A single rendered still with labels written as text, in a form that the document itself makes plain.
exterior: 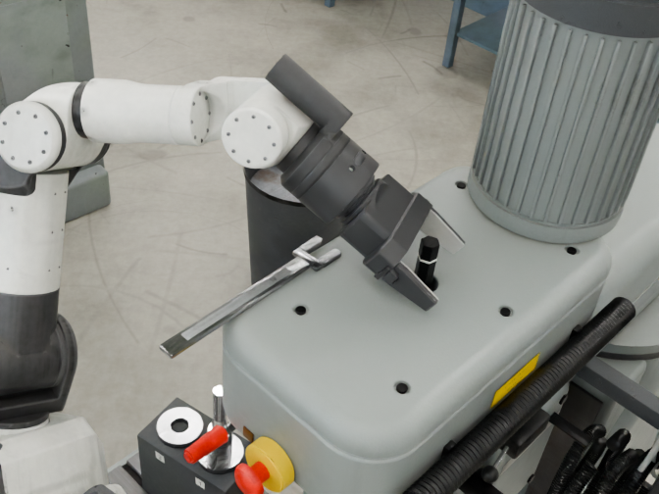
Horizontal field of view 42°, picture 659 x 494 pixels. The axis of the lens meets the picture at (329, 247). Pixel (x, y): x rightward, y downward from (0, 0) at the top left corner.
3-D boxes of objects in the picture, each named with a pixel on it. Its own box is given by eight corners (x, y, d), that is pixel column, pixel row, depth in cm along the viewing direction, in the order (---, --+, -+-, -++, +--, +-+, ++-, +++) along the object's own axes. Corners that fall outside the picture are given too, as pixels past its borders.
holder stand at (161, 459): (225, 546, 171) (225, 489, 158) (141, 489, 179) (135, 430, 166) (261, 502, 179) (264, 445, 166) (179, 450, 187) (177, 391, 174)
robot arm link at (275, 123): (285, 219, 90) (202, 147, 89) (311, 181, 99) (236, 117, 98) (353, 145, 85) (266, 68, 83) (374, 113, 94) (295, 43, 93)
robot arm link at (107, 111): (200, 83, 99) (50, 75, 103) (164, 81, 89) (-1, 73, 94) (198, 173, 101) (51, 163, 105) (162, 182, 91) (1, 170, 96)
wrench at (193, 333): (177, 366, 85) (177, 360, 85) (152, 344, 87) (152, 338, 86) (340, 256, 100) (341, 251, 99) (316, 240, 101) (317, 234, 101)
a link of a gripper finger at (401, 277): (424, 310, 93) (381, 272, 92) (442, 296, 91) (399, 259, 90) (420, 319, 92) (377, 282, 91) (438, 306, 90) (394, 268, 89)
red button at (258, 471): (254, 509, 91) (255, 487, 88) (228, 484, 92) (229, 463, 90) (277, 490, 92) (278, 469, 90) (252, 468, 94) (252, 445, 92)
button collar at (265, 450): (280, 503, 92) (283, 470, 89) (243, 469, 95) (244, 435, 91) (293, 492, 94) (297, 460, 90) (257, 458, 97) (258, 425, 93)
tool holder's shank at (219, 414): (220, 438, 158) (219, 400, 150) (207, 428, 159) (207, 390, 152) (231, 428, 160) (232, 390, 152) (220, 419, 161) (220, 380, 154)
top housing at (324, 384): (361, 554, 89) (380, 464, 78) (200, 405, 101) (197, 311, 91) (594, 334, 116) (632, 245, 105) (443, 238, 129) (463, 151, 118)
